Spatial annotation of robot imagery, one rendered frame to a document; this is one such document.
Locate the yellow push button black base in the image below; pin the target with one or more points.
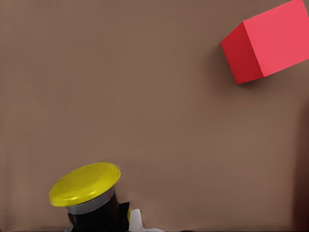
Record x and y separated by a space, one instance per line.
84 183

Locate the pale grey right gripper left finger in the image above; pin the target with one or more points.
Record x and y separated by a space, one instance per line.
68 229

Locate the red cube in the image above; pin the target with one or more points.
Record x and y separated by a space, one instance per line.
272 41

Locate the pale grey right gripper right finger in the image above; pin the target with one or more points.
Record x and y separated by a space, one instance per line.
135 221

